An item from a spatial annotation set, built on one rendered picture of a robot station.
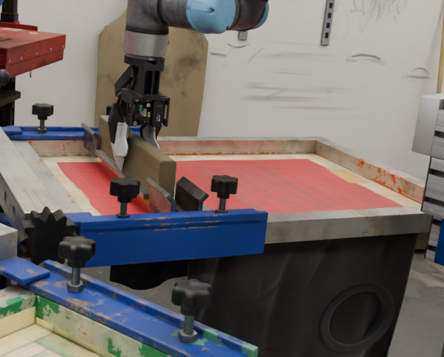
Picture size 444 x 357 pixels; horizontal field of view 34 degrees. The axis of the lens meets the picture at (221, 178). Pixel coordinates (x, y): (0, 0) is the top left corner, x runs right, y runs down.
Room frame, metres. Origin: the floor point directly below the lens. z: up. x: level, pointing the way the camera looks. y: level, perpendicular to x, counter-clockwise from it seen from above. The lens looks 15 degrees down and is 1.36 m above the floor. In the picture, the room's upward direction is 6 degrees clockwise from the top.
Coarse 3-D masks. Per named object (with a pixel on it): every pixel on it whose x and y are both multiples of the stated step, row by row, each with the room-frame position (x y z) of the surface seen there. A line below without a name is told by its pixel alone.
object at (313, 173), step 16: (208, 160) 1.61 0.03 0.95; (224, 160) 1.62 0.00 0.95; (240, 160) 1.64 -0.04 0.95; (256, 160) 1.66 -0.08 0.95; (272, 160) 1.67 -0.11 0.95; (288, 160) 1.69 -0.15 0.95; (304, 160) 1.71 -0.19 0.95; (80, 176) 1.37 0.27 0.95; (96, 176) 1.38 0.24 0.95; (112, 176) 1.39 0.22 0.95; (176, 176) 1.44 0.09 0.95; (192, 176) 1.45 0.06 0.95; (304, 176) 1.55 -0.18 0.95; (320, 176) 1.57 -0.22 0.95; (336, 176) 1.58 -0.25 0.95
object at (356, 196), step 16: (96, 192) 1.28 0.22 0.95; (208, 192) 1.36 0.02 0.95; (336, 192) 1.45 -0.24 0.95; (352, 192) 1.47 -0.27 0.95; (368, 192) 1.48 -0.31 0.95; (96, 208) 1.19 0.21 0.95; (112, 208) 1.20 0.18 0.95; (128, 208) 1.20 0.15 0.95; (144, 208) 1.21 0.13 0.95; (240, 208) 1.27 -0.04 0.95; (336, 208) 1.34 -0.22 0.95; (352, 208) 1.35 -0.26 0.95; (368, 208) 1.36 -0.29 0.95
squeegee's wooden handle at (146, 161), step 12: (108, 132) 1.40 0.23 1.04; (132, 132) 1.34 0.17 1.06; (108, 144) 1.40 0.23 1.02; (132, 144) 1.27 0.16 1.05; (144, 144) 1.25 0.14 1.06; (132, 156) 1.27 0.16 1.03; (144, 156) 1.21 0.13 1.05; (156, 156) 1.18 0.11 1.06; (168, 156) 1.19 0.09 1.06; (132, 168) 1.27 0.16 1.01; (144, 168) 1.21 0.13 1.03; (156, 168) 1.16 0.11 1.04; (168, 168) 1.16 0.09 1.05; (144, 180) 1.21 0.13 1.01; (156, 180) 1.16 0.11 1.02; (168, 180) 1.16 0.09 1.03; (168, 192) 1.16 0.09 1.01
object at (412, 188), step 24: (24, 144) 1.43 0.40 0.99; (48, 144) 1.49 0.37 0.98; (72, 144) 1.52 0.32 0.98; (168, 144) 1.61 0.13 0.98; (192, 144) 1.64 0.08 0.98; (216, 144) 1.67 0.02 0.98; (240, 144) 1.70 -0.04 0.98; (264, 144) 1.73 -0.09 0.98; (288, 144) 1.76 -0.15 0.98; (312, 144) 1.79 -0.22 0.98; (336, 144) 1.76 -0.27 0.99; (48, 168) 1.28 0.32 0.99; (360, 168) 1.62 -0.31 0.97; (384, 168) 1.57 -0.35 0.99; (408, 192) 1.47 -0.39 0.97; (288, 216) 1.15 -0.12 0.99; (312, 216) 1.16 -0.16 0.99; (336, 216) 1.18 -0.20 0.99; (360, 216) 1.19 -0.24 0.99; (384, 216) 1.21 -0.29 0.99; (408, 216) 1.24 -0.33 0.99; (288, 240) 1.13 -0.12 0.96
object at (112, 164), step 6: (96, 150) 1.43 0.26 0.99; (102, 150) 1.43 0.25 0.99; (102, 156) 1.39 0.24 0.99; (108, 156) 1.40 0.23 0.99; (108, 162) 1.35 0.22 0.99; (114, 162) 1.35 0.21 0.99; (114, 168) 1.32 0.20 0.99; (120, 174) 1.28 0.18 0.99; (126, 174) 1.28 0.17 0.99; (144, 192) 1.18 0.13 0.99; (144, 198) 1.17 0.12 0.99
